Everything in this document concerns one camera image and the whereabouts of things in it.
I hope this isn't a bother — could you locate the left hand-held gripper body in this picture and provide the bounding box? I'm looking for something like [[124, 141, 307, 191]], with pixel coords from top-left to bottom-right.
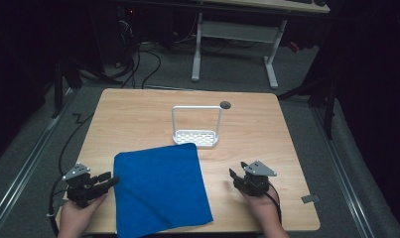
[[62, 163, 102, 209]]

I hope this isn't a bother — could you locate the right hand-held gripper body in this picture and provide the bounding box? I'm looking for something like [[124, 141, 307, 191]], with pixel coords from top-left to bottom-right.
[[237, 160, 278, 198]]

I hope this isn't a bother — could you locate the blue cloth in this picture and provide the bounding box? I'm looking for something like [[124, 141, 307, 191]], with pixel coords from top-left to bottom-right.
[[113, 142, 214, 238]]

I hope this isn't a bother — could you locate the white rack with handle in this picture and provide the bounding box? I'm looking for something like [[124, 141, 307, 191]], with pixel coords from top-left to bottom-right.
[[171, 104, 223, 150]]

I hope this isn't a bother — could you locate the person's left hand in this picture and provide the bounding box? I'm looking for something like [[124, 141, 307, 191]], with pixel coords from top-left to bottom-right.
[[58, 192, 108, 238]]

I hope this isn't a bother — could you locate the grey tape patch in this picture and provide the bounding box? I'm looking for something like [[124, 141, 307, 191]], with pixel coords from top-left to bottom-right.
[[301, 193, 321, 204]]

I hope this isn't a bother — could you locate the black stand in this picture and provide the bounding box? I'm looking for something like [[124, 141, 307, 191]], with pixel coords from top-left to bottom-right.
[[50, 53, 83, 119], [277, 62, 338, 140]]

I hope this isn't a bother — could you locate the white-legged desk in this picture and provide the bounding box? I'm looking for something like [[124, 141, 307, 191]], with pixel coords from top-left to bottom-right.
[[191, 0, 331, 89]]

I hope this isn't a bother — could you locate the black cable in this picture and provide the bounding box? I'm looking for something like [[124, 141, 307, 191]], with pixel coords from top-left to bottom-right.
[[266, 183, 283, 225], [48, 112, 95, 238]]

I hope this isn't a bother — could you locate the bundle of black cables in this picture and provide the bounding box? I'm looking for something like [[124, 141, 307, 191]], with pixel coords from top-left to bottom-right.
[[101, 9, 163, 89]]

